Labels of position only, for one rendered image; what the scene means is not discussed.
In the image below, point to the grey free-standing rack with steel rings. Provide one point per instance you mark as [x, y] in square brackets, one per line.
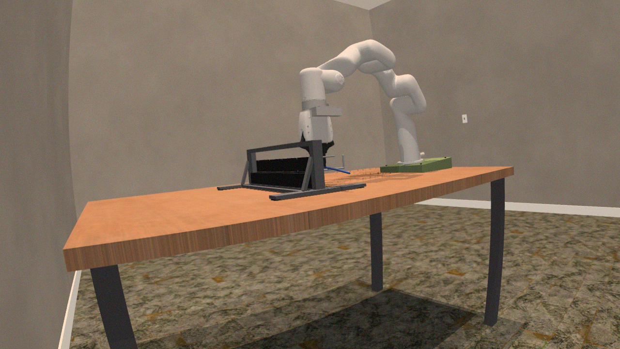
[294, 176]

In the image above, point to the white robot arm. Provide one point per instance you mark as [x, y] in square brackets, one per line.
[369, 57]

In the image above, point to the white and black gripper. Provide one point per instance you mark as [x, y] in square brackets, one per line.
[315, 128]

